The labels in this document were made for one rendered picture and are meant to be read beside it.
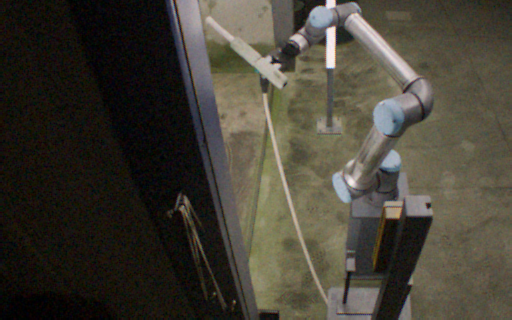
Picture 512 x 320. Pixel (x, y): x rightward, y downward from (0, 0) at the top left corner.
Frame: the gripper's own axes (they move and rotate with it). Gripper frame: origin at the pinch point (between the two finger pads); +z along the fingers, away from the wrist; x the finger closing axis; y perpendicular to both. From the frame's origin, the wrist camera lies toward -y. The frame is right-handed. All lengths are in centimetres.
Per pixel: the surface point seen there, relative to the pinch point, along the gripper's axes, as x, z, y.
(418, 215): -79, 33, -68
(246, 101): 71, -55, 183
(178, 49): -27, 50, -90
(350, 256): -76, 34, -8
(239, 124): 55, -31, 171
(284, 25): 93, -123, 155
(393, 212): -75, 31, -56
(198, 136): -34, 54, -71
